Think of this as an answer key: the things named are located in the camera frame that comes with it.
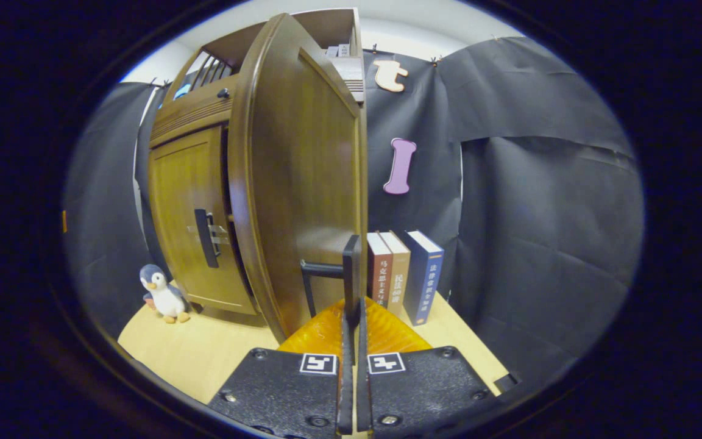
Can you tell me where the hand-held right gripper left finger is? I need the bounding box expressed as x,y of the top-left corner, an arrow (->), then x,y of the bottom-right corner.
208,298 -> 355,437

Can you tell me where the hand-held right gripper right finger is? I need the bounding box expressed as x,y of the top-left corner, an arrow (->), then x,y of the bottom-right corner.
356,298 -> 498,437

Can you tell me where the wooden cabinet door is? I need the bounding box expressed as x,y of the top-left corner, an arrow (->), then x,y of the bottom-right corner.
228,12 -> 369,343
148,125 -> 260,316

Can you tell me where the wooden double-door shoe cabinet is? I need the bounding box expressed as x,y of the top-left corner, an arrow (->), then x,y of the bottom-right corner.
147,7 -> 369,343

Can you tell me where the brown hardcover book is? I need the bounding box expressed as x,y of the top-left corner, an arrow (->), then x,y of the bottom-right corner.
380,230 -> 411,318

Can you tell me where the red hardcover book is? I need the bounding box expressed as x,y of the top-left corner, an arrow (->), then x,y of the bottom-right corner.
367,232 -> 393,305

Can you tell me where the blue hardcover book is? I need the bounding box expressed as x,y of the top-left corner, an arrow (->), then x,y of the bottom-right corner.
404,230 -> 445,326

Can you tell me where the penguin plush toy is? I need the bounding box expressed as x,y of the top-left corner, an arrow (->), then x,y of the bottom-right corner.
139,264 -> 191,324

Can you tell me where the black backdrop cloth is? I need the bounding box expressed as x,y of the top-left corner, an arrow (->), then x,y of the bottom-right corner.
62,37 -> 644,391

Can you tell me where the wooden drawer with black knob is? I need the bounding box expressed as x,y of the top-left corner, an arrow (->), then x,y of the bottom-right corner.
149,58 -> 365,148

